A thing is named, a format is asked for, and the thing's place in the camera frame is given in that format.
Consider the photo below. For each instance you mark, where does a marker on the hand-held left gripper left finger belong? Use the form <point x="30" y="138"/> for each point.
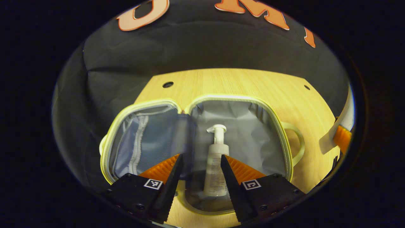
<point x="171" y="190"/>

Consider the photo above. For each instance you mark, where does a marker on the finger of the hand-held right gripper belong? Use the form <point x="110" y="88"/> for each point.
<point x="343" y="139"/>

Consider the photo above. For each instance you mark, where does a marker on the white pump bottle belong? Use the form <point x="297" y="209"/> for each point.
<point x="216" y="164"/>

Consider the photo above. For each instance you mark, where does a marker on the white squeeze tube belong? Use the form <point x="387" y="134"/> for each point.
<point x="346" y="114"/>

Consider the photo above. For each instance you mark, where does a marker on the pale yellow small suitcase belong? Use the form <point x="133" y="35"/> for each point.
<point x="253" y="136"/>

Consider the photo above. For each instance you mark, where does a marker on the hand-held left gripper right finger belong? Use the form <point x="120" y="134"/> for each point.
<point x="234" y="193"/>

